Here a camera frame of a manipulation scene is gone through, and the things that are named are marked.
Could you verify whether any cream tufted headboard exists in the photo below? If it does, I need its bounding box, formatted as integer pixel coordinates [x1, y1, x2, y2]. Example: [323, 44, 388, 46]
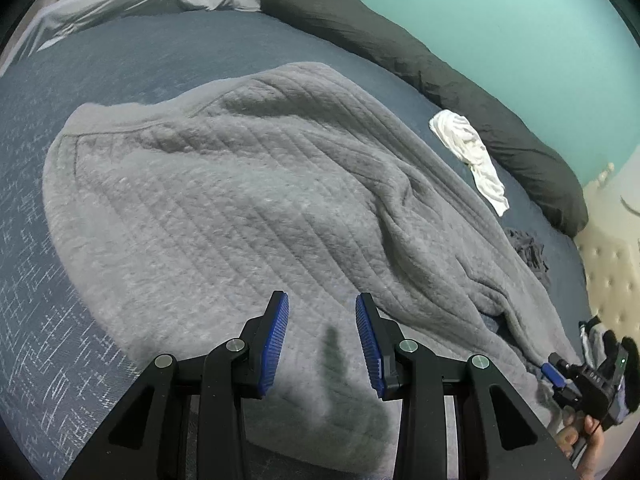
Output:
[574, 164, 639, 340]

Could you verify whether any light grey blanket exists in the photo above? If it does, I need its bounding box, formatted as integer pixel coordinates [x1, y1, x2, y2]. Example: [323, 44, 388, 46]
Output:
[1, 0, 260, 72]

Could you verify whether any white t-shirt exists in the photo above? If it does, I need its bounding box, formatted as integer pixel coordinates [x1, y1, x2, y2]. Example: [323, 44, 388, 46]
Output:
[428, 110, 510, 217]

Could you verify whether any person's right hand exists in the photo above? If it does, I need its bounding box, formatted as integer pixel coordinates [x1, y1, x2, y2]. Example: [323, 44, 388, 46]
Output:
[554, 408, 604, 480]

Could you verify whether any long dark grey pillow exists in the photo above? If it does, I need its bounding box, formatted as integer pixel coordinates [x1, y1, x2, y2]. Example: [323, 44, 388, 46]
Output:
[260, 0, 589, 237]

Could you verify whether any dark grey thin garment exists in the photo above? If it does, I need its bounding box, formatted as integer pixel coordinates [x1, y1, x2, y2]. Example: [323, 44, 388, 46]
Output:
[504, 229, 550, 289]

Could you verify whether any grey quilted sweatshirt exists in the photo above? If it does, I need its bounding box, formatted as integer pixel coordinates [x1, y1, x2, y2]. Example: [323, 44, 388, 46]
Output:
[42, 63, 574, 477]

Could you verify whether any blue patterned bed sheet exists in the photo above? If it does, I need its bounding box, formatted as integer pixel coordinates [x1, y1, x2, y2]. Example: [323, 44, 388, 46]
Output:
[1, 11, 442, 479]

